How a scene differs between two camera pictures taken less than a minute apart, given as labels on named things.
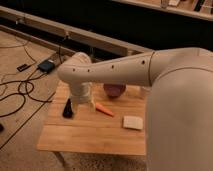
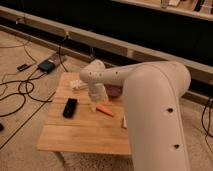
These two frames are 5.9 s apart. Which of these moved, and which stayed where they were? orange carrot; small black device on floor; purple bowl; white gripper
Moved: white gripper
Stayed: small black device on floor; orange carrot; purple bowl
